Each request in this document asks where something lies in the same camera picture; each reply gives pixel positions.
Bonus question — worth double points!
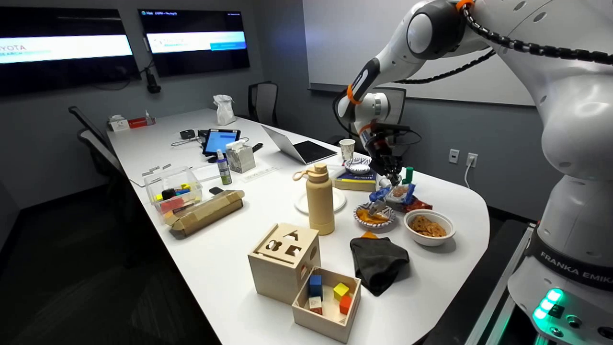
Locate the small patterned paper bowl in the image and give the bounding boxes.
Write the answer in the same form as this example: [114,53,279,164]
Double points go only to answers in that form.
[353,201,397,231]

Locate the blue wooden block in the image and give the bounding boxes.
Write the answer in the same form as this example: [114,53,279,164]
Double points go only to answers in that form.
[307,274,326,297]

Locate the small white box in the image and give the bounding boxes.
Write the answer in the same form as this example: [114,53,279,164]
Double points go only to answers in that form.
[106,113,133,134]

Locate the brown pretzel crackers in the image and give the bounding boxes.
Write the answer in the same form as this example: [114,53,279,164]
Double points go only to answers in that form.
[409,214,451,239]

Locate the tablet with blue screen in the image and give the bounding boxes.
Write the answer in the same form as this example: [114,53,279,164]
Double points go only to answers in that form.
[202,126,244,157]

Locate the open wooden tray box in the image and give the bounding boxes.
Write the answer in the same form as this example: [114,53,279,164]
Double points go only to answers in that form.
[290,266,365,345]

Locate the blue snack bag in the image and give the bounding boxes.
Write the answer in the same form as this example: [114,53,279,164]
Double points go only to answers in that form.
[376,180,418,206]

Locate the orange snack pieces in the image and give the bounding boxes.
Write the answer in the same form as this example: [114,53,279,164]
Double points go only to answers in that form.
[359,206,392,226]

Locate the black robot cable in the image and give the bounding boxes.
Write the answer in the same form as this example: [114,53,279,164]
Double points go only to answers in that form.
[392,3,613,86]

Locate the white plastic bag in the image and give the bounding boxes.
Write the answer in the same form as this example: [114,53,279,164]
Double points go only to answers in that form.
[211,91,238,126]

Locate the white round plate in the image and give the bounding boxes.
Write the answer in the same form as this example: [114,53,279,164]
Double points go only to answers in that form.
[294,187,349,216]

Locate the dark grey cloth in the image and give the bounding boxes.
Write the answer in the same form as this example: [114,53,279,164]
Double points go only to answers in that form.
[349,235,413,297]

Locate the patterned paper plate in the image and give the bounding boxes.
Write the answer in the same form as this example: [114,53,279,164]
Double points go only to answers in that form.
[346,162,376,178]

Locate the white wall board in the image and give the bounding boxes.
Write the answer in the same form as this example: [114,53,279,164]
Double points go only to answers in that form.
[302,0,535,107]

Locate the black laptop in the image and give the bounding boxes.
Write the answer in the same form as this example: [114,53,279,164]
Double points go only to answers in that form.
[261,122,340,166]

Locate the white paper cup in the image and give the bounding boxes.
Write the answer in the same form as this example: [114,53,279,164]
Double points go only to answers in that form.
[338,136,357,168]

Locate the small spray bottle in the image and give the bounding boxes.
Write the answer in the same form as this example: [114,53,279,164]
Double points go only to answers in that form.
[217,149,234,187]

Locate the white bowl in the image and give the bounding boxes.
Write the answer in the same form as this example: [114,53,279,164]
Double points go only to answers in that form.
[403,206,459,249]

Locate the white tissue box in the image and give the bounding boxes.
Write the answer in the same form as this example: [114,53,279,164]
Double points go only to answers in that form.
[225,139,259,174]

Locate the red snack bag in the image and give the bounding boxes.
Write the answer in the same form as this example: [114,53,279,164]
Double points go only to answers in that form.
[409,197,436,214]

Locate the wall mounted screen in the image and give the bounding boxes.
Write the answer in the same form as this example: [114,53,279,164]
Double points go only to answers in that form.
[0,5,141,97]
[139,7,254,76]

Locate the wooden shape sorter box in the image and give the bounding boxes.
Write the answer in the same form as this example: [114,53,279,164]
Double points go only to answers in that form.
[246,222,323,304]

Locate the grey backed chair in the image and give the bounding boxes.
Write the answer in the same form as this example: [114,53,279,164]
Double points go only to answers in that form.
[77,126,131,187]
[68,103,110,149]

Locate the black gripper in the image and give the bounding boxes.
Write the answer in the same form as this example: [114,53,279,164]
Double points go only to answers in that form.
[372,136,407,187]

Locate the clear plastic container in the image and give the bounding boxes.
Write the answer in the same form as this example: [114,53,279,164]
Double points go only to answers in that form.
[144,166,206,216]

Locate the black conference camera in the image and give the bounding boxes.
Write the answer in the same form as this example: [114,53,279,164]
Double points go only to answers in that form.
[144,63,164,95]

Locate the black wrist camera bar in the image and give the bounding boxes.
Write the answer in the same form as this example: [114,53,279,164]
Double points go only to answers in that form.
[363,122,411,143]

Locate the yellow wooden block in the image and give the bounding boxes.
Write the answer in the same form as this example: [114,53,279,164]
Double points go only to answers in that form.
[332,281,353,302]

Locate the long wooden box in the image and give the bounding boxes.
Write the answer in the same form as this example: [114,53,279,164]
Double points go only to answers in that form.
[167,187,248,239]

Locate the tan water bottle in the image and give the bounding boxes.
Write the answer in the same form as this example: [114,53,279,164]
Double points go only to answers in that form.
[294,162,338,237]

